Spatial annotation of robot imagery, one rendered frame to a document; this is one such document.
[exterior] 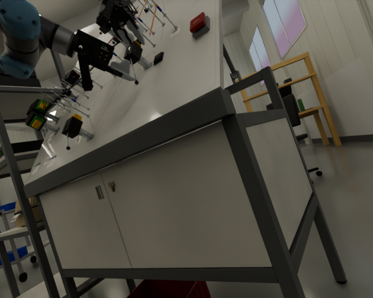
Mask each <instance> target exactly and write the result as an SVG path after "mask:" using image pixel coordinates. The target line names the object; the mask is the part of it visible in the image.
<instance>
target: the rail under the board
mask: <svg viewBox="0 0 373 298"><path fill-rule="evenodd" d="M233 114H236V110H235V108H234V105H233V101H232V99H231V96H230V93H229V90H228V89H225V90H223V89H217V90H215V91H213V92H211V93H209V94H207V95H205V96H203V97H202V98H199V99H197V100H196V101H193V102H191V103H189V104H187V105H185V106H183V107H181V108H179V109H177V110H175V111H173V112H171V113H169V114H167V115H165V116H163V117H161V118H159V119H157V120H155V121H153V122H151V123H149V124H147V125H145V126H143V127H141V128H139V129H137V130H135V131H133V132H131V133H129V134H127V135H125V136H123V137H121V138H119V139H117V140H115V141H113V142H111V143H109V144H107V145H105V146H103V147H101V148H99V149H97V150H95V151H93V152H91V153H89V154H87V155H85V156H83V157H81V158H79V159H77V160H75V161H73V162H71V163H69V164H67V165H65V166H63V167H61V168H59V169H57V170H55V171H53V172H51V173H49V174H47V175H45V176H43V177H41V178H39V179H37V180H35V181H33V182H31V183H29V184H27V185H25V186H24V187H23V188H24V191H25V195H26V198H27V199H28V198H31V197H34V196H37V195H40V194H42V193H45V192H48V191H49V190H52V189H55V188H57V187H59V186H62V185H64V184H66V183H69V182H72V181H74V180H76V179H79V178H81V177H83V176H86V175H88V174H91V173H93V172H96V171H98V170H100V169H103V168H105V167H108V166H110V165H113V164H115V163H117V162H120V161H122V160H125V159H127V158H130V157H132V156H134V155H137V154H139V153H142V152H144V151H147V150H149V149H151V148H154V147H157V146H158V145H161V144H164V143H166V142H168V141H171V140H174V139H176V138H178V137H181V136H183V135H185V134H188V133H190V132H193V131H195V130H197V129H200V128H202V127H205V126H207V125H210V124H212V123H214V122H217V121H219V120H221V119H223V118H225V117H228V116H230V115H233Z"/></svg>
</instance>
